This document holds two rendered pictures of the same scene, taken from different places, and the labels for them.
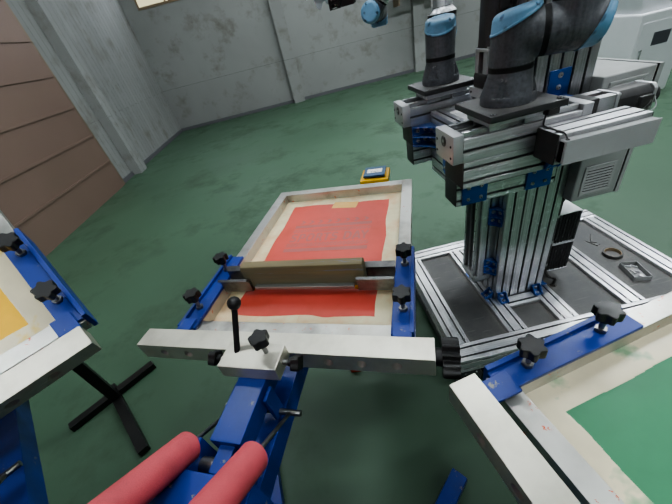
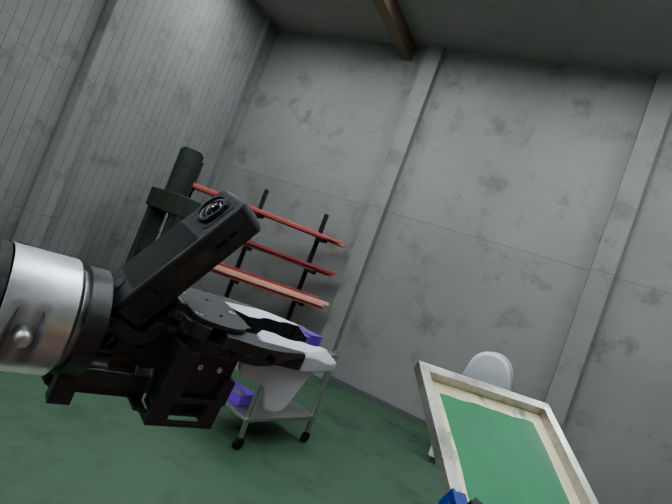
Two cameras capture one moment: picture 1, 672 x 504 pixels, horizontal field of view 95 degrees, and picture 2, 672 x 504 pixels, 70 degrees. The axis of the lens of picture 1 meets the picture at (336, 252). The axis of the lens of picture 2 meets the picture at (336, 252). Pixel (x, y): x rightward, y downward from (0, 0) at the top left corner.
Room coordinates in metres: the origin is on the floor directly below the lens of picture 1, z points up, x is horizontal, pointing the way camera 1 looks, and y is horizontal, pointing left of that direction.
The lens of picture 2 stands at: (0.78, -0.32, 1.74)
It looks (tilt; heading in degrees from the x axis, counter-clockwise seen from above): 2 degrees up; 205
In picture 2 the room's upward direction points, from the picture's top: 20 degrees clockwise
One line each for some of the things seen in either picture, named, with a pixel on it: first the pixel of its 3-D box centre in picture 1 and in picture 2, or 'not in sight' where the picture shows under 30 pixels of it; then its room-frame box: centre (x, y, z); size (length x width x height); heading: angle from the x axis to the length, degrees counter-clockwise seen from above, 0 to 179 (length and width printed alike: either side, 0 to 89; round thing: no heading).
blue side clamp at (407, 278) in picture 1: (404, 292); not in sight; (0.55, -0.14, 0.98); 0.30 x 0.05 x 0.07; 160
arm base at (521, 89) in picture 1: (508, 82); not in sight; (0.94, -0.62, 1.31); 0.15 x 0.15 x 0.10
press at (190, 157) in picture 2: not in sight; (156, 245); (-3.82, -4.80, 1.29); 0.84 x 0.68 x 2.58; 89
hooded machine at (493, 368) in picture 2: not in sight; (480, 412); (-5.66, -0.65, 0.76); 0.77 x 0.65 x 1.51; 88
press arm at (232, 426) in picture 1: (250, 398); not in sight; (0.35, 0.23, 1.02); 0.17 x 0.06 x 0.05; 160
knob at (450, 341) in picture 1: (442, 357); not in sight; (0.33, -0.14, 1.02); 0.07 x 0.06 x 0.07; 160
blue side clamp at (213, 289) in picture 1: (218, 293); not in sight; (0.74, 0.38, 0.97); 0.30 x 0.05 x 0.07; 160
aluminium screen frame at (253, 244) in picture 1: (322, 243); not in sight; (0.87, 0.04, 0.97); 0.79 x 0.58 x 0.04; 160
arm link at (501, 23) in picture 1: (516, 34); not in sight; (0.94, -0.62, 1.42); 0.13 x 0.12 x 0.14; 65
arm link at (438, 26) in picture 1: (440, 35); not in sight; (1.44, -0.63, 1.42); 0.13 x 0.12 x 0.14; 153
